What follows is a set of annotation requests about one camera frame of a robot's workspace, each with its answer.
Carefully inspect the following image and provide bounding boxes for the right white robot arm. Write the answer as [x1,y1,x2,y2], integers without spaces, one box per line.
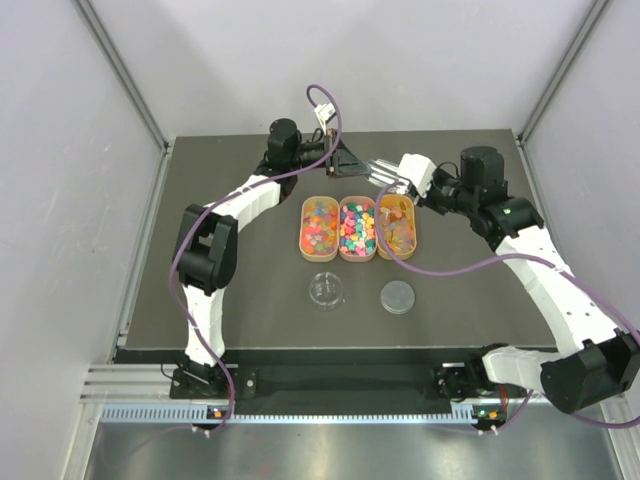
[400,146,639,414]

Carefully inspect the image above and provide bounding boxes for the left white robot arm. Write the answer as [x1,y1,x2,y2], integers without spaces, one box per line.
[169,118,371,397]

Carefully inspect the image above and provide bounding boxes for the yellow tray mixed candies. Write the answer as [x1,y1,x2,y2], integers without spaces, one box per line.
[376,194,417,260]

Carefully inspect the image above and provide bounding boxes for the orange tray translucent star candies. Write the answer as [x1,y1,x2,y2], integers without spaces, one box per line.
[298,196,339,263]

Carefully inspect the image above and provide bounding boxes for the round grey jar lid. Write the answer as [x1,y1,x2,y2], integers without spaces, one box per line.
[380,280,416,315]

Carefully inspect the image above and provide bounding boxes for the clear round plastic jar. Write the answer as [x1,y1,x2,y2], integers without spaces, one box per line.
[308,272,344,311]

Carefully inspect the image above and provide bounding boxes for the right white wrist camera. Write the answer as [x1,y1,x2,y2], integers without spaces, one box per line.
[398,153,437,198]

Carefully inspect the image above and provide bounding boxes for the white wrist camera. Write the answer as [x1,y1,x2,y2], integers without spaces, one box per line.
[314,102,336,128]
[398,153,437,198]

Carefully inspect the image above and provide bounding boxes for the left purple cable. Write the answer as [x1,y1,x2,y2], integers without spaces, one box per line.
[167,83,343,434]

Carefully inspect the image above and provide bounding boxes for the purple cable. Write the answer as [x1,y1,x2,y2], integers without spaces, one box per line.
[374,182,640,434]
[167,83,343,434]

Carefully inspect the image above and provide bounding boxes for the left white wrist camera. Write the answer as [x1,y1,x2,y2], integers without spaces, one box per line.
[314,102,336,128]

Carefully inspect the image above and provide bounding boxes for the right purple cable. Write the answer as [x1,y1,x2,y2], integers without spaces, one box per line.
[374,182,640,434]

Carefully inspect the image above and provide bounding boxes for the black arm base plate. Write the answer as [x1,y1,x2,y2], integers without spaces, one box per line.
[168,348,506,401]

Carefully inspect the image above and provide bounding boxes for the aluminium frame rail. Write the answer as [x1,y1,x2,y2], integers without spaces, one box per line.
[80,364,173,403]

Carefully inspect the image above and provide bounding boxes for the grey slotted cable duct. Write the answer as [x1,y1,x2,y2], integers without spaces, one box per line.
[100,404,507,425]

